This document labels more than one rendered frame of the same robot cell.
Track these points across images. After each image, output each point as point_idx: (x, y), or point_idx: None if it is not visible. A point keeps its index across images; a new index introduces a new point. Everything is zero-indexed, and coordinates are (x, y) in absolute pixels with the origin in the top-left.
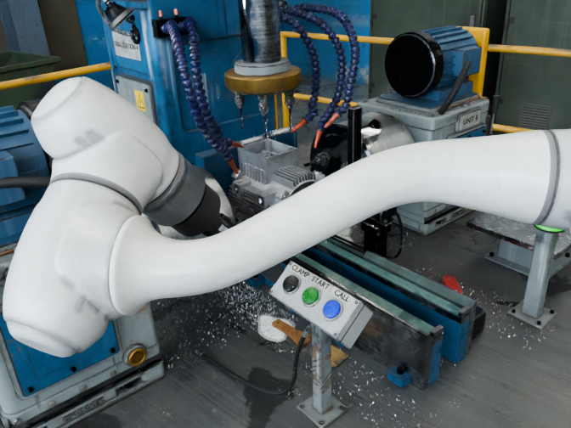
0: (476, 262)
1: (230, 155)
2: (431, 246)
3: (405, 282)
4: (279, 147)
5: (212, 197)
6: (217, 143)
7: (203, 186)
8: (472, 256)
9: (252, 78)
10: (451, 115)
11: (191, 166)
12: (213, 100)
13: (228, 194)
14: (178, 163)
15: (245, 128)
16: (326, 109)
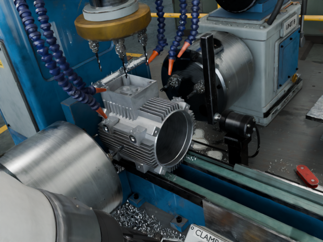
0: (315, 146)
1: (97, 103)
2: (273, 136)
3: (281, 192)
4: (137, 80)
5: (111, 236)
6: (82, 97)
7: (98, 234)
8: (310, 140)
9: (105, 24)
10: (277, 24)
11: (75, 212)
12: (67, 45)
13: (98, 131)
14: (55, 225)
15: (100, 65)
16: (174, 38)
